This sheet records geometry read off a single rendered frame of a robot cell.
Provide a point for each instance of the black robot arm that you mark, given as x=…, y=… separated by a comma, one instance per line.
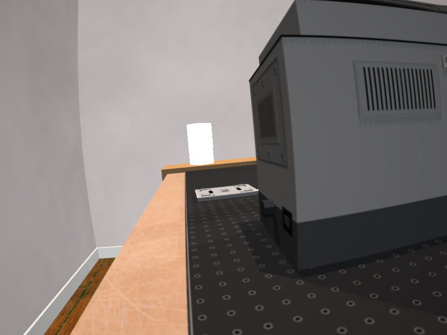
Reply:
x=401, y=4

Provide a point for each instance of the dark grey machine housing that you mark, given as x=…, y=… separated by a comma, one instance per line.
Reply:
x=349, y=107

